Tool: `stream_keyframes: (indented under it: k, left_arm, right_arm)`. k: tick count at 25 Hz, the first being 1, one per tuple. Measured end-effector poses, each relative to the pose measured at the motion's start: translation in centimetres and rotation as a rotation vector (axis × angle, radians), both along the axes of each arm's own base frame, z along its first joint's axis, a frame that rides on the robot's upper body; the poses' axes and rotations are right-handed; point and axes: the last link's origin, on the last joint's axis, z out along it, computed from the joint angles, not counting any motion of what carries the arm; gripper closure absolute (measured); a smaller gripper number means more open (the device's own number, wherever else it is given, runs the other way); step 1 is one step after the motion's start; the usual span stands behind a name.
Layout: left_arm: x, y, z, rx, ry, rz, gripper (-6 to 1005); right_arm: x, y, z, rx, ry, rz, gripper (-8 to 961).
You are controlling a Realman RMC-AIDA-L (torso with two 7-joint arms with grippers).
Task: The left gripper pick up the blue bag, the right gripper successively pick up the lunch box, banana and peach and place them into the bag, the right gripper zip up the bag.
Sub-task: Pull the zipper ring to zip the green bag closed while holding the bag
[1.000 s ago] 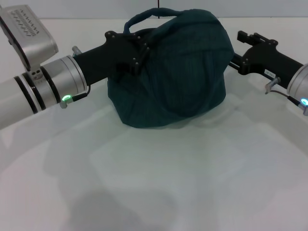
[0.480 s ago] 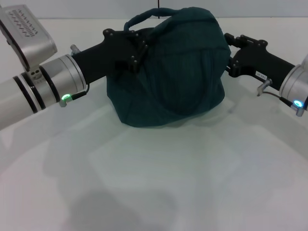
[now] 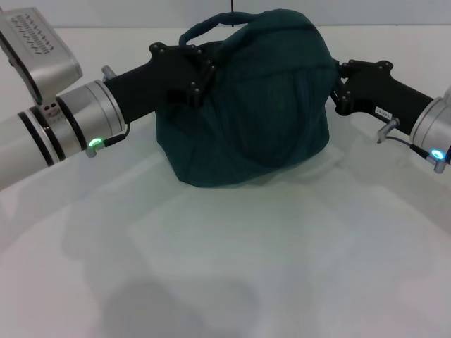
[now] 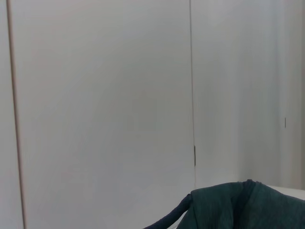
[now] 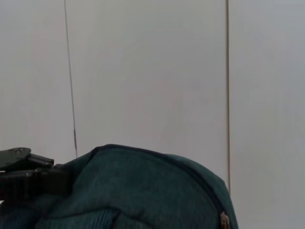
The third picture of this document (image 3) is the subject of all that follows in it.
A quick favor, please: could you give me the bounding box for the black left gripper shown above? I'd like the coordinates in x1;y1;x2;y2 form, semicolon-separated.
104;41;216;125

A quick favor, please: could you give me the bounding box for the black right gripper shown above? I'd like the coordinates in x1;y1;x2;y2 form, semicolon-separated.
328;58;435;135

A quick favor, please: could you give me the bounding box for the dark teal insulated bag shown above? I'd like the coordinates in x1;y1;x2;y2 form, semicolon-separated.
154;9;345;189

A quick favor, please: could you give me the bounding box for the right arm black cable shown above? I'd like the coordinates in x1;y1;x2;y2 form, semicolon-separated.
383;134;447;174

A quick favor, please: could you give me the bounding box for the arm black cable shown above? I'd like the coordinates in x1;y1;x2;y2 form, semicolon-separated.
383;134;447;174
85;120;132;158

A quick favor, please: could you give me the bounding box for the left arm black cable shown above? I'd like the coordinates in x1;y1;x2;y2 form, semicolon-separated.
85;120;132;158

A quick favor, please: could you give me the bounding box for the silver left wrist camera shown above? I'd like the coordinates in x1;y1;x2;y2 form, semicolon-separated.
0;7;85;104

